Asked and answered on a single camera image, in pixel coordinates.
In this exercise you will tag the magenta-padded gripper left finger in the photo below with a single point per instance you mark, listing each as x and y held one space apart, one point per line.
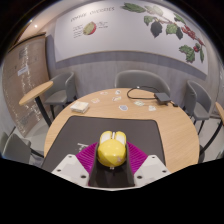
71 168

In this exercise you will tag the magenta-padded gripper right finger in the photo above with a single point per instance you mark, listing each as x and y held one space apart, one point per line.
151 168

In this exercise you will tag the yellow and white computer mouse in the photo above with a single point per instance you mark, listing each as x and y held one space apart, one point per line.
111 151

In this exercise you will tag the black mouse pad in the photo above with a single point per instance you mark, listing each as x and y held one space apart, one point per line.
86 133

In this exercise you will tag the grey upholstered chair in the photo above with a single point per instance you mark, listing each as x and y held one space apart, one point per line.
140 78
200 103
16 148
61 90

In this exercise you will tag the small printed sticker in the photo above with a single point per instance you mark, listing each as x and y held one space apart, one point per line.
95 100
139 103
152 108
104 93
123 107
118 91
116 98

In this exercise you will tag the small white box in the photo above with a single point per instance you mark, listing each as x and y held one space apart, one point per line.
79 106

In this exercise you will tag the small black plug adapter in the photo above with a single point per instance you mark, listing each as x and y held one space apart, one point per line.
174 104

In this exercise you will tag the flat black device box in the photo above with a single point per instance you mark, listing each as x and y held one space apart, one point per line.
162 97

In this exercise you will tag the brown wall board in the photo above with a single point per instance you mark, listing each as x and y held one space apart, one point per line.
26 70

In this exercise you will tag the botanical wall mural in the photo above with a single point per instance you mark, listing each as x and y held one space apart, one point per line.
133 36

